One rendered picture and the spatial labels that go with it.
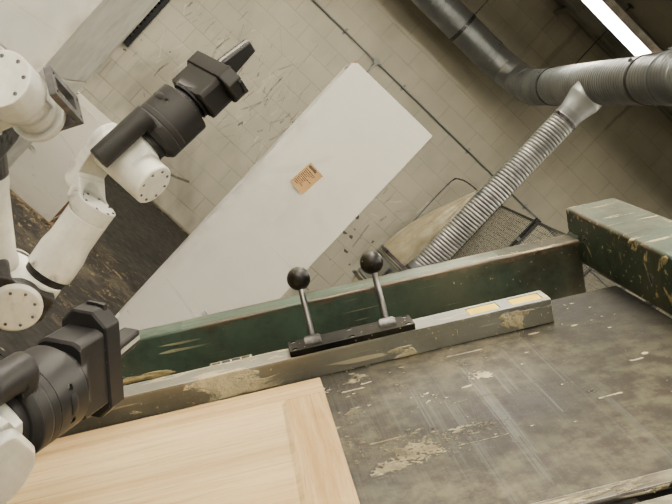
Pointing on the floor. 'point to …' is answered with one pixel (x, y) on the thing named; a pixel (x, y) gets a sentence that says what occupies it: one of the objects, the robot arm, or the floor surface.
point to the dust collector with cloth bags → (415, 237)
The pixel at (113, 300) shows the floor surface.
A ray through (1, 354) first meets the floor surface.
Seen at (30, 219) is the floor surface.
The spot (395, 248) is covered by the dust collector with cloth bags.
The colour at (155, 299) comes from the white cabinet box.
